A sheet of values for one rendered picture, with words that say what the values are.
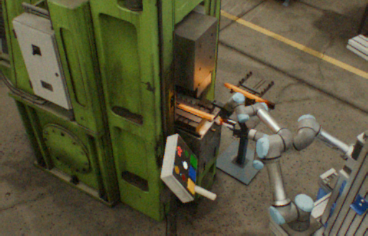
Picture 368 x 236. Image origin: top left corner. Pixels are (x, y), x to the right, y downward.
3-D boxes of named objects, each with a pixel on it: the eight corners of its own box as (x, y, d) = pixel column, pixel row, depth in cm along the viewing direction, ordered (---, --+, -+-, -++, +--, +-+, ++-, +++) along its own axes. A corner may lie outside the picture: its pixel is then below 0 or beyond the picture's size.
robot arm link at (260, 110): (302, 135, 250) (263, 97, 289) (286, 140, 247) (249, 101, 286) (300, 151, 256) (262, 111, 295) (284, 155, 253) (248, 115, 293)
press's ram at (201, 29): (220, 61, 303) (223, 12, 275) (193, 91, 279) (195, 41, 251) (170, 44, 318) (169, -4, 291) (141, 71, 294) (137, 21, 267)
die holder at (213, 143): (220, 146, 363) (223, 109, 333) (198, 176, 340) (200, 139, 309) (165, 123, 384) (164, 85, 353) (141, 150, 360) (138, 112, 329)
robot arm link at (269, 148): (301, 221, 253) (283, 134, 249) (279, 229, 249) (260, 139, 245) (291, 216, 264) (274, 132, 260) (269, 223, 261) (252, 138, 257)
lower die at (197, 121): (208, 117, 326) (208, 109, 320) (195, 133, 313) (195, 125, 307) (162, 98, 341) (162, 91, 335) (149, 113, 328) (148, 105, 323)
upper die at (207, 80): (210, 82, 301) (211, 71, 295) (197, 98, 289) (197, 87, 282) (161, 63, 316) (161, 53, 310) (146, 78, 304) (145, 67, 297)
